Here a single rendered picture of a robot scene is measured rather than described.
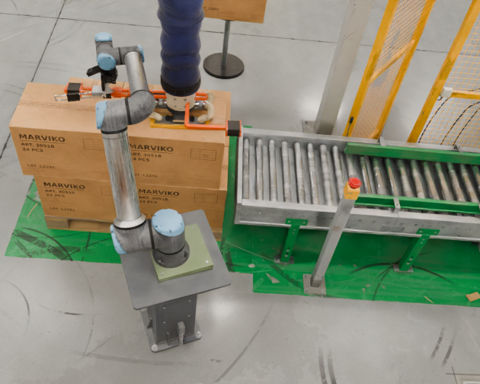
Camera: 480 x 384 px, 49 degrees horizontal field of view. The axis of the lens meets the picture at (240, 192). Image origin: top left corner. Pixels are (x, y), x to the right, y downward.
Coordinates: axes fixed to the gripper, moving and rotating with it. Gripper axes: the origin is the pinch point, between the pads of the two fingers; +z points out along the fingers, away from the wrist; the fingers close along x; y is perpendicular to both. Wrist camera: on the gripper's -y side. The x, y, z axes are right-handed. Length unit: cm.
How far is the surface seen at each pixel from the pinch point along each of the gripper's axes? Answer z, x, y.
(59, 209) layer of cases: 85, -20, -34
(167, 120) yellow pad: 10.4, -9.1, 35.9
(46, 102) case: 13.2, 1.8, -35.7
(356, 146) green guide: 45, 18, 162
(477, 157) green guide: 45, 17, 247
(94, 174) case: 48, -21, -8
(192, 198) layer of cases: 64, -22, 53
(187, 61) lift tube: -31, -8, 46
